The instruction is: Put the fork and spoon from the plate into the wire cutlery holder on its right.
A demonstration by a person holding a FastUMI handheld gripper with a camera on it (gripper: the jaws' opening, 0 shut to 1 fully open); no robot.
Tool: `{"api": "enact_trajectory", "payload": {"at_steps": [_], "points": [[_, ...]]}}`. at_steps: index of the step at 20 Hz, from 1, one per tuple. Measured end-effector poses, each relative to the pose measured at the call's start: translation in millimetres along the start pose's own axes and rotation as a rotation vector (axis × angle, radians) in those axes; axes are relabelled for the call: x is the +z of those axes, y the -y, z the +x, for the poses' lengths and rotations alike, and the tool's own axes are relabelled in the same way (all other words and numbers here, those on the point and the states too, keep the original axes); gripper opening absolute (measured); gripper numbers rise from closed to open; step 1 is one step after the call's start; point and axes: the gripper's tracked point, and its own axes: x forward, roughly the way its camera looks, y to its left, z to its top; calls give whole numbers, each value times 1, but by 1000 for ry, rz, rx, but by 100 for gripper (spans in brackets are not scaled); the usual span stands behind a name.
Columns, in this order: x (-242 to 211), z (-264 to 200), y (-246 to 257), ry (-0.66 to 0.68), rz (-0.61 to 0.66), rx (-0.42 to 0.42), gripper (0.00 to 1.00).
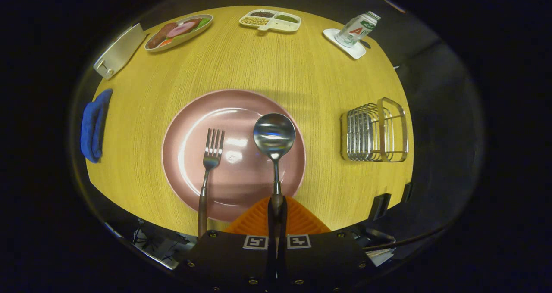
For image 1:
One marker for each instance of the grey plate of food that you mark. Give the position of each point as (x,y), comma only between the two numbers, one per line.
(181,38)

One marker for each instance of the white drink bottle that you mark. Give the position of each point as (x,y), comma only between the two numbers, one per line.
(355,30)

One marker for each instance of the pink plate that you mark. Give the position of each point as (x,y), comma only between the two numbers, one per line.
(241,185)

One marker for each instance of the white square coaster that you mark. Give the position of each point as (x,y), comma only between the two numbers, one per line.
(351,51)

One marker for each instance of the pile of yellow soybeans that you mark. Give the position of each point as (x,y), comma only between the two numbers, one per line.
(254,21)

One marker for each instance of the brown steak piece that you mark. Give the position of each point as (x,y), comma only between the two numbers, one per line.
(160,34)

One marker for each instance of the white divided tray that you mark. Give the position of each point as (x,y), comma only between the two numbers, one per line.
(280,26)

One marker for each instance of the green lettuce leaf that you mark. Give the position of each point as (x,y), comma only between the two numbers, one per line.
(203,22)

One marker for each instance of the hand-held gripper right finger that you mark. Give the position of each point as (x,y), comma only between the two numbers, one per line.
(327,258)

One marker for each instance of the pile of dark red beans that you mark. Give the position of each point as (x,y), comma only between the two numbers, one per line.
(261,14)

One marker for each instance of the blue towel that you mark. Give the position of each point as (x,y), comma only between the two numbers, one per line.
(94,125)

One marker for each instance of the pink ham slice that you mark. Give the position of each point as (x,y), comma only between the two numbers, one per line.
(182,29)

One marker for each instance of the pile of green beans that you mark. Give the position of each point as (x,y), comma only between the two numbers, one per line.
(286,18)

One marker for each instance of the black table clamp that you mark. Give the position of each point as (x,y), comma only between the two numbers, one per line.
(407,192)
(380,206)

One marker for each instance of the white toaster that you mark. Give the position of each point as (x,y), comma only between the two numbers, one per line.
(120,51)

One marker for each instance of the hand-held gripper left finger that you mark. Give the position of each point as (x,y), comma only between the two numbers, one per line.
(224,258)

